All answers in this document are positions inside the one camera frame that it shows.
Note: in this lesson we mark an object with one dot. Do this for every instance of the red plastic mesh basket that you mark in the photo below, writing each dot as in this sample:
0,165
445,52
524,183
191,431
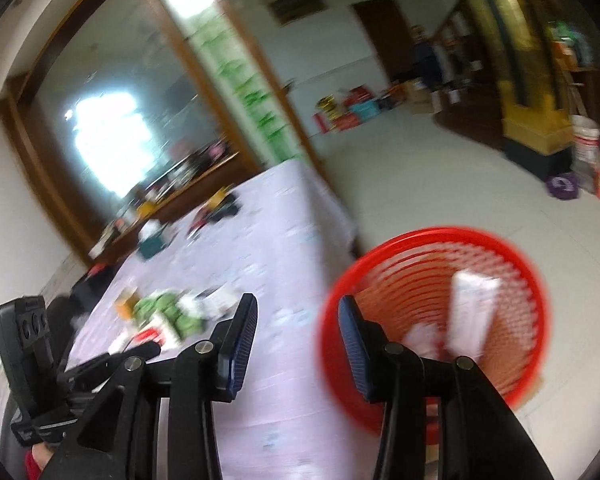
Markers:
430,285

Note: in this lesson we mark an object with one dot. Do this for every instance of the wooden stair railing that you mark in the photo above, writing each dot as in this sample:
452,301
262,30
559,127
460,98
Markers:
455,45

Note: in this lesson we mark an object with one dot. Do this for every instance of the gold pillar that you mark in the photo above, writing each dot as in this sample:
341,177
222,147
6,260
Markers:
525,70

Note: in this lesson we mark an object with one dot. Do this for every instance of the purple mop head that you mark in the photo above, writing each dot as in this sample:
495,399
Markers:
564,186

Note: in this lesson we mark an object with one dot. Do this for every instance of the white bucket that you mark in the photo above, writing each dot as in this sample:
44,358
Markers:
586,137

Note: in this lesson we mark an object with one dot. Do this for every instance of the bamboo wall decal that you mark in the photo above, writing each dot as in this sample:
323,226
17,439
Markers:
240,65

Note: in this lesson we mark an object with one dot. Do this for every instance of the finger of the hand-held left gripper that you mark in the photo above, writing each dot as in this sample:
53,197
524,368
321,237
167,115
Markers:
115,352

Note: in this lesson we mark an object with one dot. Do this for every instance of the brown tape roll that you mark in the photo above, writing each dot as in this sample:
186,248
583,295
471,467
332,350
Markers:
219,199

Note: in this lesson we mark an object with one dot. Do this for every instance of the white paper box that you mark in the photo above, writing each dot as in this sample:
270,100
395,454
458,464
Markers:
472,315

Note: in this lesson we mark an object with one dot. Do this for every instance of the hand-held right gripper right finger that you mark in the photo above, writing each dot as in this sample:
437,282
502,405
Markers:
352,350

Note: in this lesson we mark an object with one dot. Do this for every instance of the black pouch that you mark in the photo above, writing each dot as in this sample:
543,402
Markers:
222,212

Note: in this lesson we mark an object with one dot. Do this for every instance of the red white carton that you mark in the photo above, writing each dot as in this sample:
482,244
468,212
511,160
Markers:
155,337

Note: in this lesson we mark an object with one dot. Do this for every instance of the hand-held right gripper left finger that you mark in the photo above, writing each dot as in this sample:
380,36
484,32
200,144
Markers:
242,345

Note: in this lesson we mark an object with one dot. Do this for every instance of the teal tissue box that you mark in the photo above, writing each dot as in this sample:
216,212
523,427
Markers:
152,242

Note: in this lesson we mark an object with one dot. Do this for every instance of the floral pink tablecloth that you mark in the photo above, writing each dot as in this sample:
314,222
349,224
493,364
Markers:
280,285

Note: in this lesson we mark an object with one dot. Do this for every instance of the wooden framed glass partition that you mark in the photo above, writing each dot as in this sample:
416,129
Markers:
130,110

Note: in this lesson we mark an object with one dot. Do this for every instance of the dark wooden door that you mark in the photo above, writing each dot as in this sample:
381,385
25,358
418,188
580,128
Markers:
380,40

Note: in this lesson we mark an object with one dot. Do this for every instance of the green towel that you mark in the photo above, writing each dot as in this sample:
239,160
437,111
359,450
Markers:
170,312

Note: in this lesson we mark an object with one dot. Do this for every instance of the orange medicine box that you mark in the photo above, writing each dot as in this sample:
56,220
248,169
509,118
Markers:
126,305

